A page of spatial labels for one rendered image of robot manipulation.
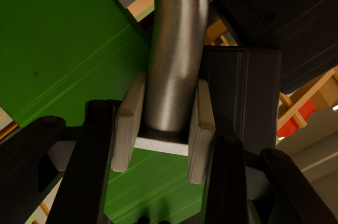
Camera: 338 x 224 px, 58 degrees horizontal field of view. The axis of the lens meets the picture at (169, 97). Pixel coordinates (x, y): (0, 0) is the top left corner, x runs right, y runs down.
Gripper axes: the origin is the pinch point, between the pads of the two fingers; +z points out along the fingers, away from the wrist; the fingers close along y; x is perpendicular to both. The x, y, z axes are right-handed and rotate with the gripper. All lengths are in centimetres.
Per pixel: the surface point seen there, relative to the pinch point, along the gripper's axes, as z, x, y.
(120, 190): 4.2, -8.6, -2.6
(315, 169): 592, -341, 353
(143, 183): 4.2, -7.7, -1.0
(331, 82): 373, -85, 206
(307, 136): 791, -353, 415
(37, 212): 496, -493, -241
